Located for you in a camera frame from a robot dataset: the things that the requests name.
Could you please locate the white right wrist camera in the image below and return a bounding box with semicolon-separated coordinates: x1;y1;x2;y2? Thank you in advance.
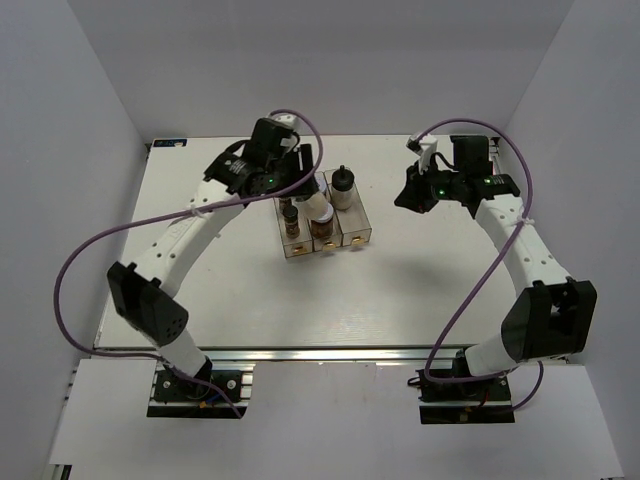
406;134;438;174

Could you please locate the blue label sticker left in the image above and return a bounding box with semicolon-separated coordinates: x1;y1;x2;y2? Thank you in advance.
152;138;187;148

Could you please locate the brown jar white lid front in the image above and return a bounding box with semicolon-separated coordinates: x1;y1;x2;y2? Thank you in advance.
309;205;334;239

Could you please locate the middle clear organizer bin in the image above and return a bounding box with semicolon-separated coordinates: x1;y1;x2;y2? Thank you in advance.
312;173;338;252

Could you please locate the clear organizer bin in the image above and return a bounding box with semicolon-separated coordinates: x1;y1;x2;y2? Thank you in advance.
273;198;313;259
312;173;338;252
323;169;372;248

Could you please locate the left clear organizer bin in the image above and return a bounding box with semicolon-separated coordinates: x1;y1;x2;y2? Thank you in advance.
273;198;313;259

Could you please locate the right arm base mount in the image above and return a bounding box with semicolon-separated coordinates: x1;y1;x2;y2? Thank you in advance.
407;370;515;425

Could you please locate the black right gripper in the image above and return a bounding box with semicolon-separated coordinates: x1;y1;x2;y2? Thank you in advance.
394;158;465;214

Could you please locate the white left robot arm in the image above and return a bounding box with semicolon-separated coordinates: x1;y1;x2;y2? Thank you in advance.
107;110;314;400

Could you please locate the small black-cap spice bottle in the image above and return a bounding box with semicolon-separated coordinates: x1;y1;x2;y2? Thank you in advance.
282;205;300;239

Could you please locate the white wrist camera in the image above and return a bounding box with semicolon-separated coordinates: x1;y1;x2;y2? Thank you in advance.
406;134;438;174
269;113;300;131

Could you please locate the white salt shaker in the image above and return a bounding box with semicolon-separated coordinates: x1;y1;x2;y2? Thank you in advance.
331;165;355;210
298;191;334;223

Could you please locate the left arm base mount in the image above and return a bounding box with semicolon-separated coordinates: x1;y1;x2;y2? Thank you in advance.
146;362;255;420

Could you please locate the right clear organizer bin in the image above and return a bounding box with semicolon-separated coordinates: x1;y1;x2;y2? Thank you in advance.
323;169;372;248

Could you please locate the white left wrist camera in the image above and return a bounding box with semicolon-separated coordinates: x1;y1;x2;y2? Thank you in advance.
269;113;300;131

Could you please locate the aluminium table edge rail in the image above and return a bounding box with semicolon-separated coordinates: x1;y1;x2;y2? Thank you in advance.
92;344;566;364

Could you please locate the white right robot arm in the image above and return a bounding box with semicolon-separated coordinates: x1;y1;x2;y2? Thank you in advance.
394;134;597;399

